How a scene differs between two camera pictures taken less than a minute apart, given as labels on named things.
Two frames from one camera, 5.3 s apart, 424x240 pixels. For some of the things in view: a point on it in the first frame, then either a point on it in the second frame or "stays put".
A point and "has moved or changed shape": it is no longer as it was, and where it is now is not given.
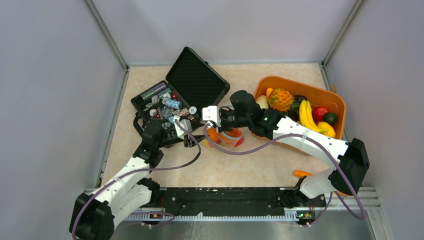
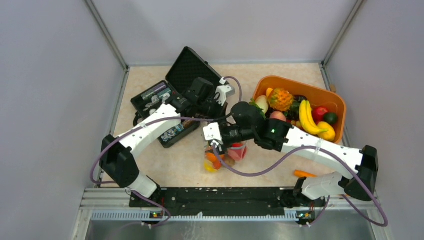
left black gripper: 190,141 -> 221,110
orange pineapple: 280,99 stays put
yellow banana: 306,116 stays put
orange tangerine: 212,134 has moved or changed shape
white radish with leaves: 262,100 stays put
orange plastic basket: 334,101 stays put
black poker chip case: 190,85 stays put
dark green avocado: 330,117 stays put
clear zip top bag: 229,138 has moved or changed shape
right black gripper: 222,126 -> 223,140
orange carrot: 299,173 stays put
